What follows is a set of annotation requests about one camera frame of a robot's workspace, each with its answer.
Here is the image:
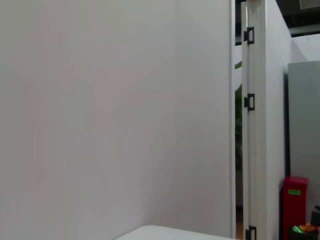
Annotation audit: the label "green plant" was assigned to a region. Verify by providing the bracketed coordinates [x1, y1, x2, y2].
[234, 60, 244, 171]

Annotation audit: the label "white partition panel with hinges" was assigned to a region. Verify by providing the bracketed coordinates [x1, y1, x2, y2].
[240, 0, 270, 240]

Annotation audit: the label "grey metal cabinet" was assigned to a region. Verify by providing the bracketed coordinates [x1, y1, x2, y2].
[283, 60, 320, 226]

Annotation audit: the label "red cabinet with green lights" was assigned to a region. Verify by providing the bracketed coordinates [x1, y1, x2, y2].
[283, 175, 310, 240]

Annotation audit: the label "orange and green pens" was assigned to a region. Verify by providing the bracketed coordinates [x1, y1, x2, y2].
[293, 222, 315, 234]

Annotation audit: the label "black pen holder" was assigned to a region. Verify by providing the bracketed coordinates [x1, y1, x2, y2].
[291, 226, 320, 240]

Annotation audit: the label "black frame bracket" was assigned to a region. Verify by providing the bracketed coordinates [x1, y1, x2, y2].
[243, 26, 255, 46]
[243, 93, 256, 111]
[245, 225, 257, 240]

